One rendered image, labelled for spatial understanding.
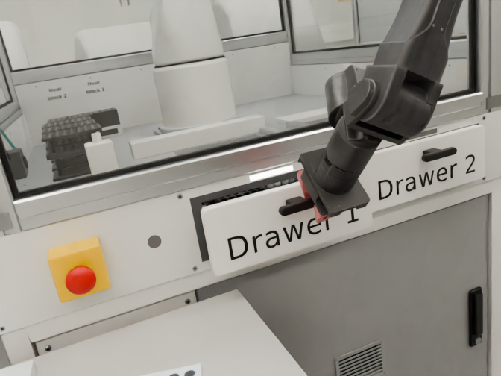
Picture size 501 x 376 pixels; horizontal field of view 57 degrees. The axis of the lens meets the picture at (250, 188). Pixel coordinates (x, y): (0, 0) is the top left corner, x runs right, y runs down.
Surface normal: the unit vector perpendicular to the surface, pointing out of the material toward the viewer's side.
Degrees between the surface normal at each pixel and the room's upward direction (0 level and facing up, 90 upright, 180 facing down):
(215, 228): 90
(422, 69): 90
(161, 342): 0
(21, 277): 90
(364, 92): 62
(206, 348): 0
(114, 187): 90
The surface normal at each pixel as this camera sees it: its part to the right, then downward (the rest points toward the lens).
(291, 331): 0.36, 0.22
